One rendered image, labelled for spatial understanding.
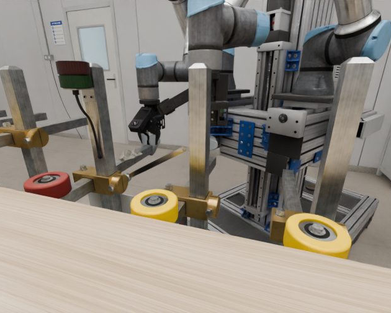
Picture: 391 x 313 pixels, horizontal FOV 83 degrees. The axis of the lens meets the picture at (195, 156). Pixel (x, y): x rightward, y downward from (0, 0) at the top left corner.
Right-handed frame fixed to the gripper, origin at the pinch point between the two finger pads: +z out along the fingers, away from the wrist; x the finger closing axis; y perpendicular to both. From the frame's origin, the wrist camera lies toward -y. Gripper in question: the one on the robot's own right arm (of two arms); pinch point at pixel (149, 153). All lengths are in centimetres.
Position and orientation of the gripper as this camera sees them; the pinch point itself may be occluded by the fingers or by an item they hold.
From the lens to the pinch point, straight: 87.3
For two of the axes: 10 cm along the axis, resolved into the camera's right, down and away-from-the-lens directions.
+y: 3.1, -3.3, 8.9
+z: 0.0, 9.4, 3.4
